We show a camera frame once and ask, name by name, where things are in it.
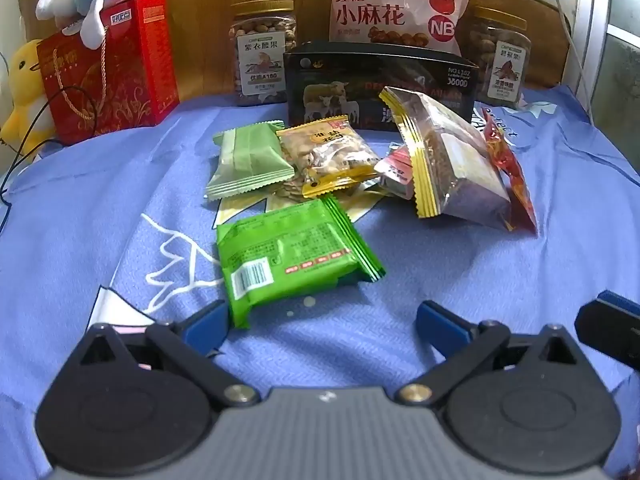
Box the pink snack bag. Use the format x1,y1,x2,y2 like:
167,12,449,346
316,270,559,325
314,0,473,56

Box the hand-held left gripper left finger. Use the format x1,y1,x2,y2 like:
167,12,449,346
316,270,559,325
65,300,261,408

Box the clear gold-edged snack packet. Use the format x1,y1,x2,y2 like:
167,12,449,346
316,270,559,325
379,86,513,231

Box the light green snack packet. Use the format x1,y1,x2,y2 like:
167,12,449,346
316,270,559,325
205,120,296,203

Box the wooden headboard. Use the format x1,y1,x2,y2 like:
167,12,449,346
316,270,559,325
17,0,571,106

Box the blue printed cloth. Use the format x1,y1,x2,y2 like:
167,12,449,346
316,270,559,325
0,85,640,480

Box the white furniture panel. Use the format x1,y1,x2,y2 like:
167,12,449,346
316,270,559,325
570,0,640,181

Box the black cable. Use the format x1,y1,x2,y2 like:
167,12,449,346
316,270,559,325
0,85,97,211

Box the white cable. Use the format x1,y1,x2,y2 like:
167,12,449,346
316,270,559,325
542,0,596,126

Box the red gift bag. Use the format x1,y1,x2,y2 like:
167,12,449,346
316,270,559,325
37,25,155,146

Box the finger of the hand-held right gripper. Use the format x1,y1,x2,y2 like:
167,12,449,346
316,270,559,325
575,290,640,373

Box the gold-lid nut jar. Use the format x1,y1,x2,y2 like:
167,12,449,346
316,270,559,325
229,0,298,108
462,5,532,108

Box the red snack packet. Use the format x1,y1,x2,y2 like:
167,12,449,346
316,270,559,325
480,120,540,235

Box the yellow peanut packet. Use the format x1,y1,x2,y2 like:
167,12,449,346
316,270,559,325
276,116,383,198

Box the bright green snack packet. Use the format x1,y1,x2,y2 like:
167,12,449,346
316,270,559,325
216,195,387,330

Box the yellow plush duck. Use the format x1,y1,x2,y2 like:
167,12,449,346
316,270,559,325
0,39,56,161

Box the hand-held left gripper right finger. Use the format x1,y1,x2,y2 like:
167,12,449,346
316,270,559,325
395,300,596,408

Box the small red-white snack packet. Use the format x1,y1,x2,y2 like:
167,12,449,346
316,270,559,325
374,142,418,201

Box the black cardboard box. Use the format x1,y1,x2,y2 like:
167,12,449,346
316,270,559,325
282,40,481,133

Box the red box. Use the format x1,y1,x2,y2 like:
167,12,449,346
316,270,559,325
102,0,180,126

